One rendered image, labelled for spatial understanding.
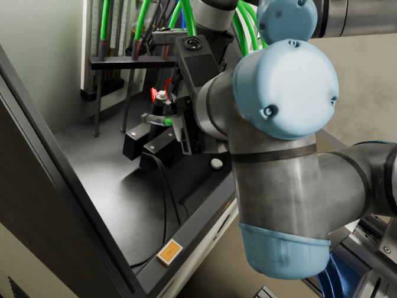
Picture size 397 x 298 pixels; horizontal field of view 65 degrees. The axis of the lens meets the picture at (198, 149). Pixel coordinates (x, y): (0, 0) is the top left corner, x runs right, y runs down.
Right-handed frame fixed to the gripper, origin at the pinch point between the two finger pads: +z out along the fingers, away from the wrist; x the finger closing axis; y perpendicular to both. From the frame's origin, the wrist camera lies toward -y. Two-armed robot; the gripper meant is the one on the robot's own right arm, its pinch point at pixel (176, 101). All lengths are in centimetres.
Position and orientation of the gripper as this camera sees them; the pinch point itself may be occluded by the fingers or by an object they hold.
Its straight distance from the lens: 74.5
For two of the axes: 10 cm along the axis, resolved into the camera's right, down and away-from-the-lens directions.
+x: 5.4, -4.6, 7.1
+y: 8.0, 5.5, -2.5
